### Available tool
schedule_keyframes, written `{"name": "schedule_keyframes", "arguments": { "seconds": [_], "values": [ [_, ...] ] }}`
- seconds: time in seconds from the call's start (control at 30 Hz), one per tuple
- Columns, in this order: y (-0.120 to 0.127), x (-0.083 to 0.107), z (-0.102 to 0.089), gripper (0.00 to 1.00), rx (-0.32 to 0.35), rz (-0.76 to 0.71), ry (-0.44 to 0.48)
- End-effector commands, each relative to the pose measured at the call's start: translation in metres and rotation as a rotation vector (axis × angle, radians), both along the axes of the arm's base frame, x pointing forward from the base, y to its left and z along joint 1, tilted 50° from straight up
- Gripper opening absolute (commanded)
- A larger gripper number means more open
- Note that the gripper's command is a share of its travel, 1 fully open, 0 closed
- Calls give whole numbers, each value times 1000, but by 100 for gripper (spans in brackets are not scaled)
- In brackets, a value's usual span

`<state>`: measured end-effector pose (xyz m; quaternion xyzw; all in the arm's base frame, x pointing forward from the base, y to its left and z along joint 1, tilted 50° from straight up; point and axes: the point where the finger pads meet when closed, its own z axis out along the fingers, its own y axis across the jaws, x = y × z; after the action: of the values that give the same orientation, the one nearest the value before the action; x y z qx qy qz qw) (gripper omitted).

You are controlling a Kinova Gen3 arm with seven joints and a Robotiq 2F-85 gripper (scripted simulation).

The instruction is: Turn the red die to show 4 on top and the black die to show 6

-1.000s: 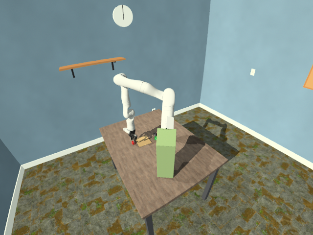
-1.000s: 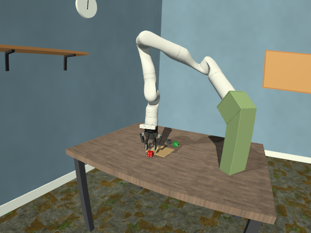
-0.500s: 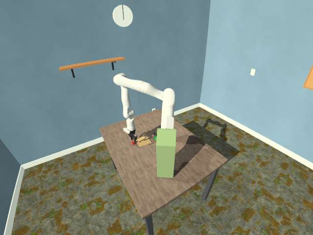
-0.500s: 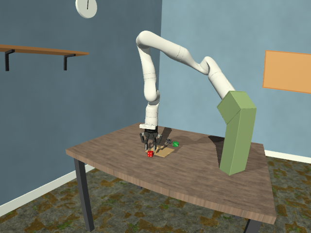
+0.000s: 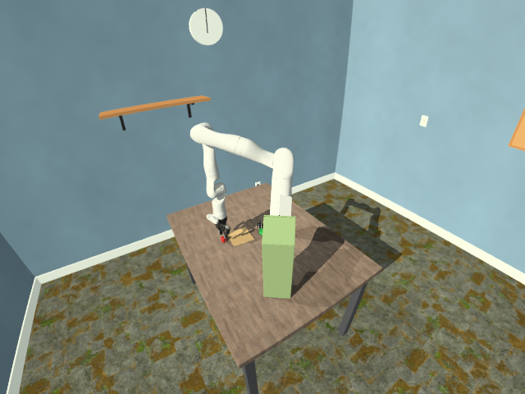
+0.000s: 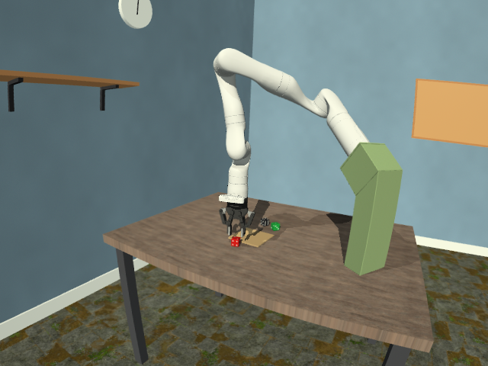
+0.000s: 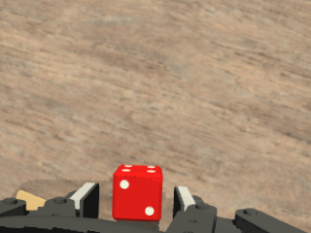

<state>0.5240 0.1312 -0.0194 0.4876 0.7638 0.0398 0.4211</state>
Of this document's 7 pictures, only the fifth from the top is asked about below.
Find tan flat mat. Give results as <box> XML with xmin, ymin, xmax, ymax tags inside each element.
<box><xmin>227</xmin><ymin>227</ymin><xmax>254</xmax><ymax>247</ymax></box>

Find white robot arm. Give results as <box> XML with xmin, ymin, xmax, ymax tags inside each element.
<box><xmin>190</xmin><ymin>122</ymin><xmax>294</xmax><ymax>224</ymax></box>

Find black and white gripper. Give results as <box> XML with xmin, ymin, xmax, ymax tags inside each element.
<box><xmin>215</xmin><ymin>215</ymin><xmax>231</xmax><ymax>239</ymax></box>

